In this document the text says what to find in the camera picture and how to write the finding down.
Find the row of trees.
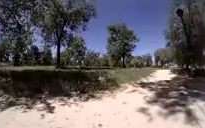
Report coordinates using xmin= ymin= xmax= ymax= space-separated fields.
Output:
xmin=0 ymin=0 xmax=173 ymax=69

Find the round leafy tree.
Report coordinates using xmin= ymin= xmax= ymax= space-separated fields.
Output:
xmin=105 ymin=22 xmax=140 ymax=69

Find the pale sandy dirt path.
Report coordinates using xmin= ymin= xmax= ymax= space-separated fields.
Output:
xmin=0 ymin=68 xmax=205 ymax=128

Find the tall tree with dark trunk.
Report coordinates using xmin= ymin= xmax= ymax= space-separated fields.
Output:
xmin=33 ymin=0 xmax=98 ymax=69

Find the grass field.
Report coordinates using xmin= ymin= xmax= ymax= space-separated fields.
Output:
xmin=0 ymin=65 xmax=158 ymax=101

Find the dark group of trees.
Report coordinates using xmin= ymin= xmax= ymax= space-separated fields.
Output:
xmin=163 ymin=0 xmax=205 ymax=70

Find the weedy grass strip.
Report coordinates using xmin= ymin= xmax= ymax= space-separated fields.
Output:
xmin=171 ymin=65 xmax=205 ymax=80

